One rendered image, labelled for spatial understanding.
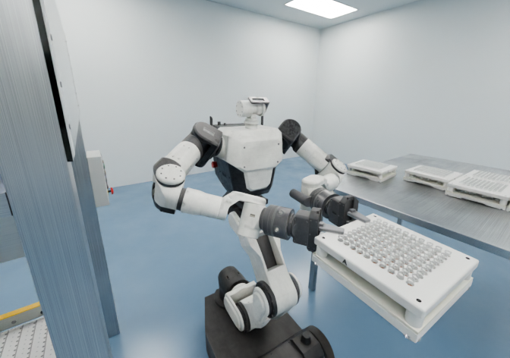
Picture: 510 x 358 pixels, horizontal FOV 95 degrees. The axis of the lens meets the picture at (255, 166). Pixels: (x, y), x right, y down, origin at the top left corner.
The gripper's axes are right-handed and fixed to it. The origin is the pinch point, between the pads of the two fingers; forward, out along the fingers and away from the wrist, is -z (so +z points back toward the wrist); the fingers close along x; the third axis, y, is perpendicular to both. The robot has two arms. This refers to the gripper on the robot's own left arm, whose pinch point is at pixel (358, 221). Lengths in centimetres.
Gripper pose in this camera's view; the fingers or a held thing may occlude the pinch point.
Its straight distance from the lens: 75.0
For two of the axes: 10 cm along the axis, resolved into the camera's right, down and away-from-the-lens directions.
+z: -4.0, -2.4, 8.8
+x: 0.0, 9.7, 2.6
